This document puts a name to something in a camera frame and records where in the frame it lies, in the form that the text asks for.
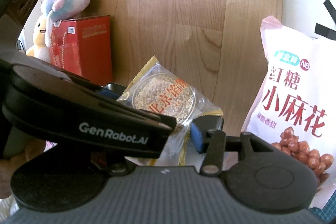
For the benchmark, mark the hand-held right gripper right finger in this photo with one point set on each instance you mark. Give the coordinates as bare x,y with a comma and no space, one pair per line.
198,134

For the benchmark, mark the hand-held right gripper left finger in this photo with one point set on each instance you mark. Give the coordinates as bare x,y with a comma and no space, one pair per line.
117,168

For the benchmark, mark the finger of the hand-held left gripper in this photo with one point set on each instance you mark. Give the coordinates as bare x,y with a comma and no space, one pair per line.
106,94
136,115

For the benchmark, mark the clear sesame pastry packet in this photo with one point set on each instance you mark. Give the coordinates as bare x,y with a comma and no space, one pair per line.
162,98

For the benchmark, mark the red gift bag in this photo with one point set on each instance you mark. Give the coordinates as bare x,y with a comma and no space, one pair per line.
84,48

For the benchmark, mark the yellow plush toy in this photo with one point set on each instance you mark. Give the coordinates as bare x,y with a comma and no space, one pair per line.
39,40

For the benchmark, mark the pink fried twist snack bag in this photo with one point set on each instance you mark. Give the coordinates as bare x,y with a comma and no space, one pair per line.
296,108

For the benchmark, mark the teal patterned blanket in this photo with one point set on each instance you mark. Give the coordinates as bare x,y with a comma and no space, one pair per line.
324,214

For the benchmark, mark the black tape strip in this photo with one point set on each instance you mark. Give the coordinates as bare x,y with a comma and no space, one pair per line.
329,10

